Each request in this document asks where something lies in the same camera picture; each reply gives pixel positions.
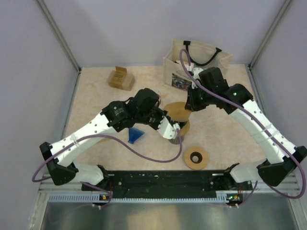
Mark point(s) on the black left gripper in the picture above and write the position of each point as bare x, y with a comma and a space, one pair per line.
161, 114

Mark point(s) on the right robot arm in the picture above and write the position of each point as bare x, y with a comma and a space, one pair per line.
238, 102

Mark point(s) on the wooden ring stand front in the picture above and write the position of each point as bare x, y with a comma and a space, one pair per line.
196, 158

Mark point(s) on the brown paper coffee filter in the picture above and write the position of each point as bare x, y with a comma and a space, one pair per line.
177, 112

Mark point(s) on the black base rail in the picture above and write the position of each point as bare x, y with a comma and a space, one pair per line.
171, 184

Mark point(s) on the cream canvas tote bag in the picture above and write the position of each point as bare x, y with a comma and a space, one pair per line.
202, 55

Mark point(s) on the brown cardboard box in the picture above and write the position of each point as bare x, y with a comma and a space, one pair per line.
121, 79

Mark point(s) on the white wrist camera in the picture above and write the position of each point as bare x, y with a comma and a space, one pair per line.
195, 73
167, 129

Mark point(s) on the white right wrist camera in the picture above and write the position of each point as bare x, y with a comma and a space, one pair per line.
195, 73

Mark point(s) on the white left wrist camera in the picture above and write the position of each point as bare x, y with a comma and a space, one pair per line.
167, 129

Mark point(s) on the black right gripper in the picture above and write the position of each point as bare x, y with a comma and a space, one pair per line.
191, 104

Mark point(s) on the smoked glass carafe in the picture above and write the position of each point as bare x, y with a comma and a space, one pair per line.
176, 140

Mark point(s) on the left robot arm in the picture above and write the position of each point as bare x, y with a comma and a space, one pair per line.
61, 156

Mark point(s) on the brown paper filter stack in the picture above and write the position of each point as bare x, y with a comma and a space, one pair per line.
104, 140

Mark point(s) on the wooden dripper ring stand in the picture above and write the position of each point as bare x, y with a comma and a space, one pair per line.
185, 129

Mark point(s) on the blue glass dripper left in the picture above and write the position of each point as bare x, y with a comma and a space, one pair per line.
134, 135

